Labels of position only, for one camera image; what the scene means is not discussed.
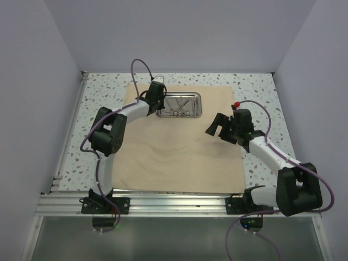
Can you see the steel instrument tray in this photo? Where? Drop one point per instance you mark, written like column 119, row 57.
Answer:
column 170, row 103

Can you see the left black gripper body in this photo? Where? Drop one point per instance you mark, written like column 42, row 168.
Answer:
column 160, row 101

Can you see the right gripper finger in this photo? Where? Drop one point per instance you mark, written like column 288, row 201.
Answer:
column 218, row 121
column 227, row 135

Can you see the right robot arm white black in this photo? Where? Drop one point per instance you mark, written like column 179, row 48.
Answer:
column 297, row 189

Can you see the aluminium front rail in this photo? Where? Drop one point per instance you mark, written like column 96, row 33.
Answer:
column 141, row 204

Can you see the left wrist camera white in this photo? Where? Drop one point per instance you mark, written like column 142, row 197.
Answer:
column 159, row 79

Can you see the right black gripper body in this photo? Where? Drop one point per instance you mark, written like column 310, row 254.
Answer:
column 236, row 130

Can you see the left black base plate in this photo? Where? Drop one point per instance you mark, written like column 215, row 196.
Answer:
column 119, row 205

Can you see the steel surgical scissors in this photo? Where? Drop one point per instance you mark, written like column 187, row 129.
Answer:
column 180, row 111

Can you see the beige cloth wrap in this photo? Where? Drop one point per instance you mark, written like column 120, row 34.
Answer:
column 176, row 154

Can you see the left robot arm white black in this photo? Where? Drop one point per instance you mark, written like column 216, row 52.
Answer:
column 106, row 135

